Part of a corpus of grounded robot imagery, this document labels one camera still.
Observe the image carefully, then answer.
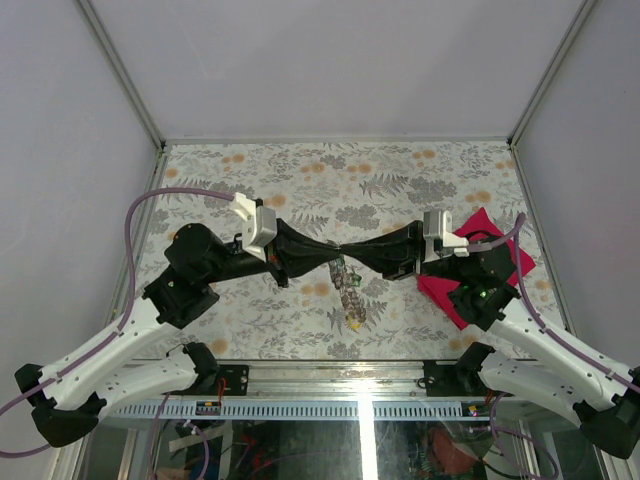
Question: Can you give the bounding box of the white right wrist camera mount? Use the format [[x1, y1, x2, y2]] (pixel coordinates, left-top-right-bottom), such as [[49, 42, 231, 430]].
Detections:
[[423, 209, 480, 263]]

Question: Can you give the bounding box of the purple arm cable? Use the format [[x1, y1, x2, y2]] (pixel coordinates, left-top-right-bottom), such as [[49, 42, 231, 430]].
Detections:
[[0, 187, 236, 457], [464, 212, 640, 476]]

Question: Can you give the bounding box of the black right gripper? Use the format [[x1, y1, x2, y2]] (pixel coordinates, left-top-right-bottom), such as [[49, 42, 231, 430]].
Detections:
[[340, 219, 470, 283]]

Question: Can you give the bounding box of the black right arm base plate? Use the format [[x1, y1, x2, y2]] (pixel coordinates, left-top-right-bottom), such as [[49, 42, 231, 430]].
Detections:
[[423, 360, 467, 397]]

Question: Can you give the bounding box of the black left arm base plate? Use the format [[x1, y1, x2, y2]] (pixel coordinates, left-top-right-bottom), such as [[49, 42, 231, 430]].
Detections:
[[214, 364, 250, 398]]

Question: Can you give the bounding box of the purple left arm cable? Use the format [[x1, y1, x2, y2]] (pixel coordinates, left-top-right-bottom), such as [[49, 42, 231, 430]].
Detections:
[[0, 187, 236, 457]]

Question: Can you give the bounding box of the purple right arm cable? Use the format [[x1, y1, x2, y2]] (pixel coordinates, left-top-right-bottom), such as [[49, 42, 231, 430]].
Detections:
[[464, 212, 640, 476]]

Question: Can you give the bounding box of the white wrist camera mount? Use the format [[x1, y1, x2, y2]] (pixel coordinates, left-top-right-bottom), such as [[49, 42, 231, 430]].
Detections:
[[423, 209, 480, 263], [229, 192, 277, 262]]

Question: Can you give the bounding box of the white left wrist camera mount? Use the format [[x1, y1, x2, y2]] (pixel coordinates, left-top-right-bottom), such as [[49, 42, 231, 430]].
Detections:
[[229, 192, 277, 262]]

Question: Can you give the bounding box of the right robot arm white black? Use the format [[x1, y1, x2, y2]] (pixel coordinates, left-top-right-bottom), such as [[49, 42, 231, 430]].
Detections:
[[341, 215, 639, 459]]

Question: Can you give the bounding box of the aluminium front rail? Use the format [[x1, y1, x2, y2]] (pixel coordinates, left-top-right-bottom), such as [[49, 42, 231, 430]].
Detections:
[[119, 357, 501, 401]]

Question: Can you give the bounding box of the large keyring with many rings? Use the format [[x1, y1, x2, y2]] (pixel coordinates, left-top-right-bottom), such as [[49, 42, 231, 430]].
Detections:
[[328, 254, 367, 332]]

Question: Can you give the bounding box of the white slotted cable duct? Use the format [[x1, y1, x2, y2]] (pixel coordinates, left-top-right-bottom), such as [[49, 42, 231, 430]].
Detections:
[[112, 399, 465, 421]]

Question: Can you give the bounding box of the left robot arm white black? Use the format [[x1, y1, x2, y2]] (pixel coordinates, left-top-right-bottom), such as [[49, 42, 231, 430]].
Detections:
[[14, 219, 340, 448]]

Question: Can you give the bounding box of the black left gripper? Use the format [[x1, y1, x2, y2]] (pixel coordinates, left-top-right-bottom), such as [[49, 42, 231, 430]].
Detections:
[[205, 219, 343, 288]]

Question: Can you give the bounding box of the red folded cloth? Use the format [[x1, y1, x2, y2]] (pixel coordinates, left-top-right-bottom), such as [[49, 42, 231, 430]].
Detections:
[[417, 209, 535, 331]]

